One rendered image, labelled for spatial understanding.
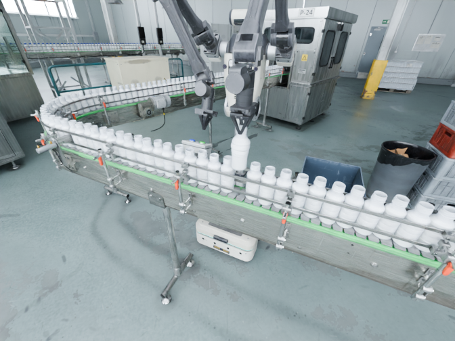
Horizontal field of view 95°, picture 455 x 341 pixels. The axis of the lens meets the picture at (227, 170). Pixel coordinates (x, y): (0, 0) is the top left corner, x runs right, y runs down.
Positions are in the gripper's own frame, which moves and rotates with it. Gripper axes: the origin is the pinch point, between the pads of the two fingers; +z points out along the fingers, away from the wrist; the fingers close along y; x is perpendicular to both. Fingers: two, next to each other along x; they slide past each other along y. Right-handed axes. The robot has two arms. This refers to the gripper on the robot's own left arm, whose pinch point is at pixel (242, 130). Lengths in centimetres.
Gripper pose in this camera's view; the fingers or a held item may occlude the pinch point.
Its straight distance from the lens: 76.5
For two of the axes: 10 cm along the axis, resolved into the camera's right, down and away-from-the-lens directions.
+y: 4.1, -4.8, 7.8
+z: -0.3, 8.5, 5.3
